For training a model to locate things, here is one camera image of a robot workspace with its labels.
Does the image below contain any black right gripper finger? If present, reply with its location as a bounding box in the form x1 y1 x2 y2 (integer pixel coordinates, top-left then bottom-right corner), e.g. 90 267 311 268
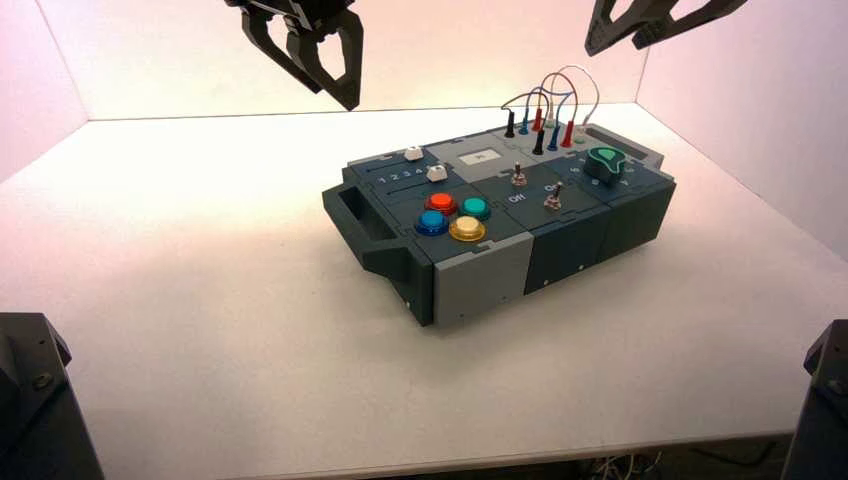
584 0 665 58
631 0 751 52

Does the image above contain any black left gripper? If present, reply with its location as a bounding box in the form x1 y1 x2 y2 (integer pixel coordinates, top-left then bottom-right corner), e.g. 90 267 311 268
223 0 366 113

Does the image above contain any green rotary knob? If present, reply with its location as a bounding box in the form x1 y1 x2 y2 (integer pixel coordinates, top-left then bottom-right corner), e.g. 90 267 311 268
585 146 629 188

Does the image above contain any orange round push button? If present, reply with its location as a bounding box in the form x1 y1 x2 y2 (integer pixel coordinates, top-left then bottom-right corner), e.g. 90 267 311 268
424 192 460 217

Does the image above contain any blue round push button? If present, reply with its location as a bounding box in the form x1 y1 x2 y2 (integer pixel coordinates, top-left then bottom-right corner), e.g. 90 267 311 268
414 211 450 238

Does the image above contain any dark blue-grey control box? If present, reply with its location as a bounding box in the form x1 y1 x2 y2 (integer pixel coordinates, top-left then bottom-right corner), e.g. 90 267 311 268
321 122 678 330

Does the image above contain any green round push button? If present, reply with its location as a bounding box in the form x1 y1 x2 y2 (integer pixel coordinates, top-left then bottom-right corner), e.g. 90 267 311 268
458 197 494 223

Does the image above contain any yellow round push button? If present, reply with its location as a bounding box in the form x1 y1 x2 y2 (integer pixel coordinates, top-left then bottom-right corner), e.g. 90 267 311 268
448 216 487 244

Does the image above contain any white jumper cable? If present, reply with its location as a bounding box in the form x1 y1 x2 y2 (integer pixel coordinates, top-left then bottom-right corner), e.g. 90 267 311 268
543 64 602 144

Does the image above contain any red jumper cable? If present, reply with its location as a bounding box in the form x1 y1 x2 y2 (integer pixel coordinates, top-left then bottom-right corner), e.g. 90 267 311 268
531 71 580 150

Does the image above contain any blue jumper cable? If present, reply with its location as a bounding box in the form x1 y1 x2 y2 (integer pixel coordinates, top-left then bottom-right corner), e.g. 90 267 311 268
517 87 575 153

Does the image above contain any black jumper cable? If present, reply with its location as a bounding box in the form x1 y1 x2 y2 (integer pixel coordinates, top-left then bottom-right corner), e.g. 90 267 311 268
500 92 550 158

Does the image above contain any white cable bundle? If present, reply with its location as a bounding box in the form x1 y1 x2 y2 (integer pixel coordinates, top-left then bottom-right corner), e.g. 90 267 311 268
586 452 665 480

